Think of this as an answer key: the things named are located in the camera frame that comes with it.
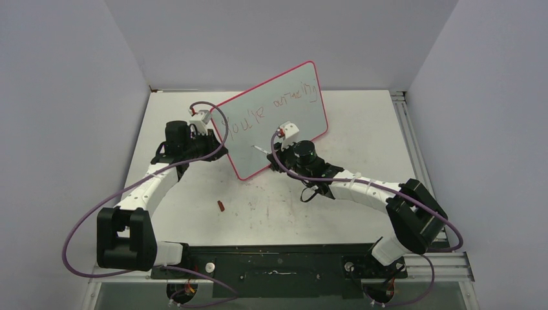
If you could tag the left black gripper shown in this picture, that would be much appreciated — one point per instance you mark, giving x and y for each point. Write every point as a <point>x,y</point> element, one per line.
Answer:
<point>209,139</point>

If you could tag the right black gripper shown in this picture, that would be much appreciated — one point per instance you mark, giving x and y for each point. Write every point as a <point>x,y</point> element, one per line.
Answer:
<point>280,153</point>

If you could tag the white whiteboard marker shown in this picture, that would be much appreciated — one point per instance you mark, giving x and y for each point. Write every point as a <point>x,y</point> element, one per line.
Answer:
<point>260,149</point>

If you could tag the pink framed whiteboard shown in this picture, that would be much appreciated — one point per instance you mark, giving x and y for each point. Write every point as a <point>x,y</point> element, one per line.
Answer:
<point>252,117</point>

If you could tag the red marker cap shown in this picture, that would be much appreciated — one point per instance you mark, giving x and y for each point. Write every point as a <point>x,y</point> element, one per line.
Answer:
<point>221,206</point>

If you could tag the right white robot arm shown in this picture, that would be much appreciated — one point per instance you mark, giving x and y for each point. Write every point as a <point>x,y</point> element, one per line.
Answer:
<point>415,215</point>

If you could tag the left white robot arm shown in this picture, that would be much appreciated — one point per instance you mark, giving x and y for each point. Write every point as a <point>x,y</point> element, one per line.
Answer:
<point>125,234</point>

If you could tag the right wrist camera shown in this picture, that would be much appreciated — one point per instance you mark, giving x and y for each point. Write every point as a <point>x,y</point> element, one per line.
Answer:
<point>288,132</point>

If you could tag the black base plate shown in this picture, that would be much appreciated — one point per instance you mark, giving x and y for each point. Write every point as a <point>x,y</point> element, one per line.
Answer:
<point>288,271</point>

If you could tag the aluminium right rail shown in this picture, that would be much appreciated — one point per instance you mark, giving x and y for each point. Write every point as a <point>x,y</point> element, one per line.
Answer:
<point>410,139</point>

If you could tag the aluminium rail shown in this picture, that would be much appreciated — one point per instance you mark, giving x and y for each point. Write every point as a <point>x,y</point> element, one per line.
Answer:
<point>448,267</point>
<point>410,139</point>

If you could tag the aluminium front rail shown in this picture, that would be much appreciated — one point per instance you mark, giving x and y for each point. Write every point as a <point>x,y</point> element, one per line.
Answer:
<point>448,267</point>

